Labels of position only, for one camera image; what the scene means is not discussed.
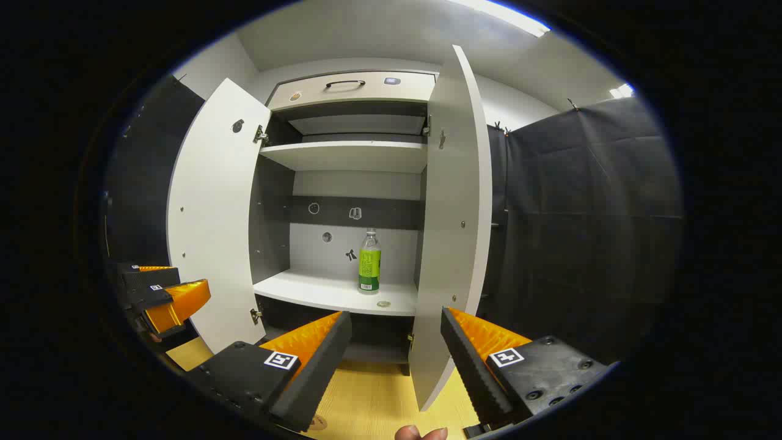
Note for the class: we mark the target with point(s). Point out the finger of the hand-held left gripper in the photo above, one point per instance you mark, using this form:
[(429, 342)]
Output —
[(146, 278), (149, 298)]

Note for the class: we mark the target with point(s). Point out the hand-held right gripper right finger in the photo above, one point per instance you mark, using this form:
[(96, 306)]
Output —
[(473, 373)]

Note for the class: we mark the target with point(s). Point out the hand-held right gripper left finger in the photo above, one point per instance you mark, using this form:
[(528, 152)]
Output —
[(317, 373)]

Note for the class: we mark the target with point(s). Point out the round wooden coaster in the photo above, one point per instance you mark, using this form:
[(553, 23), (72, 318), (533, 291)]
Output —
[(317, 423)]

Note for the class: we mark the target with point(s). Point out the grey cabinet door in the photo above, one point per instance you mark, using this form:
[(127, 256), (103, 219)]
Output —
[(455, 244), (214, 214)]

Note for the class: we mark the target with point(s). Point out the green bottle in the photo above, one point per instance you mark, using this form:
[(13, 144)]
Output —
[(369, 266)]

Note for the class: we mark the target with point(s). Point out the white cabinet shelf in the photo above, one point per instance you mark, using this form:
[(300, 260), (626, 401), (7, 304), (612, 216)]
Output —
[(317, 292), (348, 157)]

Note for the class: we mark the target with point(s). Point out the grey cabinet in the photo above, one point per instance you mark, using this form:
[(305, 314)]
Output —
[(272, 226)]

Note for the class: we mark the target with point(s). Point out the grey cabinet drawer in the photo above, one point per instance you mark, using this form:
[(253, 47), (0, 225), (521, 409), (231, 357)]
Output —
[(366, 96)]

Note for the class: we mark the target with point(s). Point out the small ceiling light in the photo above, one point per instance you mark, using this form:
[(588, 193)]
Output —
[(621, 91)]

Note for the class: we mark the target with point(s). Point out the long ceiling light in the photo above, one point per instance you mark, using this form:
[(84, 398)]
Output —
[(507, 17)]

